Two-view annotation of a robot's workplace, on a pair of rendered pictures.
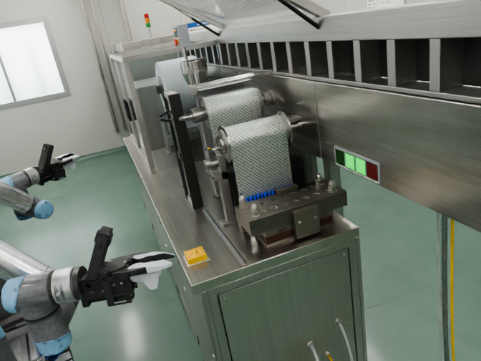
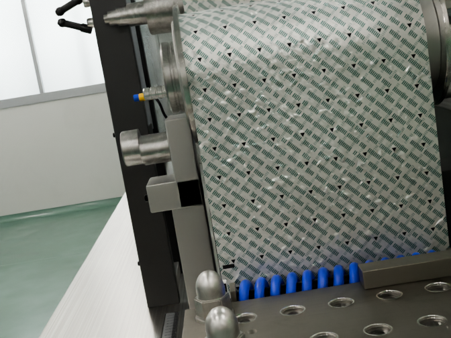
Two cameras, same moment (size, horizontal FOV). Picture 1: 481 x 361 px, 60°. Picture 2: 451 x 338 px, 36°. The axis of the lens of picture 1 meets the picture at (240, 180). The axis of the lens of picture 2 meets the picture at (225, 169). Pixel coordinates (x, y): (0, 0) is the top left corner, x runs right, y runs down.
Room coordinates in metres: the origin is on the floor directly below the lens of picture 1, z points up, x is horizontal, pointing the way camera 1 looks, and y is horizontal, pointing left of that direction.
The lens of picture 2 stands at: (0.86, -0.21, 1.28)
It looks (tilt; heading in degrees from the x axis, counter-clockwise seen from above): 10 degrees down; 17
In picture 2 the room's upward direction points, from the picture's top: 9 degrees counter-clockwise
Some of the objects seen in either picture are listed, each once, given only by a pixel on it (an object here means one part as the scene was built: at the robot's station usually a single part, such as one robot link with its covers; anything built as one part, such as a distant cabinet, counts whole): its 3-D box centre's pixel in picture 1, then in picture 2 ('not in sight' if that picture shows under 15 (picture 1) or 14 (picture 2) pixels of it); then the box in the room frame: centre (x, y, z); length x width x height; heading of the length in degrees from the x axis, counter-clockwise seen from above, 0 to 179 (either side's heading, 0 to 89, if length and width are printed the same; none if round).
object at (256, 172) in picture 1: (263, 172); (325, 193); (1.54, -0.10, 1.11); 0.23 x 0.01 x 0.18; 107
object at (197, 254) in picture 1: (195, 255); not in sight; (1.34, 0.21, 0.91); 0.07 x 0.07 x 0.02; 17
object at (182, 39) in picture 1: (180, 36); not in sight; (2.10, 0.17, 1.66); 0.07 x 0.07 x 0.10; 27
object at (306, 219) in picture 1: (306, 221); not in sight; (1.36, -0.21, 0.96); 0.10 x 0.03 x 0.11; 107
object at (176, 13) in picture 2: (225, 144); (186, 74); (1.56, 0.04, 1.25); 0.15 x 0.01 x 0.15; 17
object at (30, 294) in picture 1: (33, 292); not in sight; (0.79, 0.49, 1.21); 0.11 x 0.08 x 0.09; 91
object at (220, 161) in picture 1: (221, 190); (184, 248); (1.59, 0.08, 1.05); 0.06 x 0.05 x 0.31; 107
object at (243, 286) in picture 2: (270, 194); (343, 281); (1.52, -0.11, 1.03); 0.21 x 0.04 x 0.03; 107
